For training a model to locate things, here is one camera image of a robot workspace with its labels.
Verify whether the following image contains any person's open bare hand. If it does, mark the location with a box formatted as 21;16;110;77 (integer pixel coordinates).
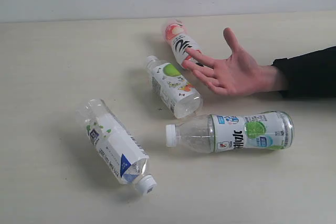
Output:
183;27;288;97

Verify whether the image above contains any lime label clear bottle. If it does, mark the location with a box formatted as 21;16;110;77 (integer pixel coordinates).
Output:
166;111;294;154

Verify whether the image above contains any peach label bottle black cap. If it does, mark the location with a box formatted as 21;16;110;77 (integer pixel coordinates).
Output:
163;19;203;69

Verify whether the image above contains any forearm in black sleeve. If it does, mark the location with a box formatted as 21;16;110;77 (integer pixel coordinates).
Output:
272;46;335;99

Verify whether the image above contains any butterfly label clear bottle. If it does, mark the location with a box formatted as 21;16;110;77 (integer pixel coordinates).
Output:
146;56;203;119

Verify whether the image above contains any blue white label bottle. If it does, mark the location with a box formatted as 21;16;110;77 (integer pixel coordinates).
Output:
76;99;157;195

